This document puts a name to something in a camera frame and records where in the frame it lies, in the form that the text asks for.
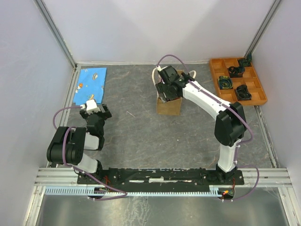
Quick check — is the brown canvas bag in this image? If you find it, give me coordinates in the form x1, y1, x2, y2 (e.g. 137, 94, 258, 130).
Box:
151, 68, 197, 116

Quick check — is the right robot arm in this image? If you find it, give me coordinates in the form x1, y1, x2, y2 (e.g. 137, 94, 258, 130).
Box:
151, 66, 246, 184

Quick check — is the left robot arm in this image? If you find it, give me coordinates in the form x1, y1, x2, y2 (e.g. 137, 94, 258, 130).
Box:
47, 104, 112, 184

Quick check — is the blue space-print cloth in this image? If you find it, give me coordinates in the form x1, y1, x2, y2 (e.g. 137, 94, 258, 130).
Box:
73, 67, 107, 105

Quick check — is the blue-green rolled sock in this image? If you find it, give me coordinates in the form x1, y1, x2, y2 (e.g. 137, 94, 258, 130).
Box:
218, 76, 233, 90

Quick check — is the orange compartment tray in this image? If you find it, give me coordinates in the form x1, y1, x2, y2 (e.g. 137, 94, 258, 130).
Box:
209, 58, 268, 106

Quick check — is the black rolled sock upper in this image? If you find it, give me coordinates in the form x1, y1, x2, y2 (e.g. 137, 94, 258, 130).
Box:
228, 66, 245, 78

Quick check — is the black rolled sock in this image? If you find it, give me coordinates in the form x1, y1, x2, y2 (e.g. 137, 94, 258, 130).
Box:
228, 66, 245, 78
235, 84, 252, 101

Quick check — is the black rolled sock lower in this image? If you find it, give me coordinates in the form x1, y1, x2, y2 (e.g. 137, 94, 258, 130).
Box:
235, 84, 252, 101

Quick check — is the blue-green rolled sock corner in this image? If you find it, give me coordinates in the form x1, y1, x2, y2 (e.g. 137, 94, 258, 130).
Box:
238, 58, 252, 67

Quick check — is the dark green sock outside tray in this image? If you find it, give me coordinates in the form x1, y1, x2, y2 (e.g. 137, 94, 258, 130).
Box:
246, 53, 252, 62

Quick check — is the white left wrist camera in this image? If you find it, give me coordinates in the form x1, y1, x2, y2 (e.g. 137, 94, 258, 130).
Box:
80, 99, 101, 114

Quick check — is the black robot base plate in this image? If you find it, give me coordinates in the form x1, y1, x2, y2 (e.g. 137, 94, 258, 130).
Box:
75, 168, 245, 193

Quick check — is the blue slotted cable duct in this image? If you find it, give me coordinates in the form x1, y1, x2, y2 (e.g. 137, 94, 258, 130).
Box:
44, 186, 221, 197

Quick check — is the aluminium frame rail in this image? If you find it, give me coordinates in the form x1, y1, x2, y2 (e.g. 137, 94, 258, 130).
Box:
35, 168, 292, 187

